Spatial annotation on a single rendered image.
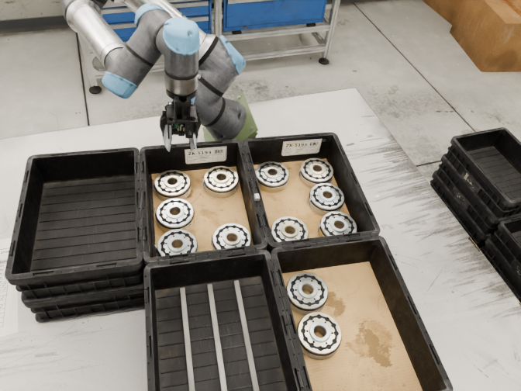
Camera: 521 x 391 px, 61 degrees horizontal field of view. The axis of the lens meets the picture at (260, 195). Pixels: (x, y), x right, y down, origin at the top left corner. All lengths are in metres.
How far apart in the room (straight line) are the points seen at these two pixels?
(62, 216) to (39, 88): 2.04
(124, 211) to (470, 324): 1.02
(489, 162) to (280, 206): 1.23
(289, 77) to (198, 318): 2.44
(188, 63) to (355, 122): 1.00
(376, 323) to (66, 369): 0.76
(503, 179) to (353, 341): 1.30
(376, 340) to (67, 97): 2.55
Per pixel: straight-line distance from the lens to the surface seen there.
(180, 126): 1.10
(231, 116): 1.48
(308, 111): 1.86
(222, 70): 1.40
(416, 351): 1.11
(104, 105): 3.05
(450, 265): 1.50
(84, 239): 1.27
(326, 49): 3.46
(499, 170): 2.25
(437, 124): 3.22
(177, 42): 0.98
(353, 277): 1.21
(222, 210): 1.28
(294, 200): 1.33
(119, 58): 1.10
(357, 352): 1.11
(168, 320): 1.11
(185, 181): 1.32
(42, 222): 1.34
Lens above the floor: 1.83
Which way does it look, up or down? 49 degrees down
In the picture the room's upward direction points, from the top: 7 degrees clockwise
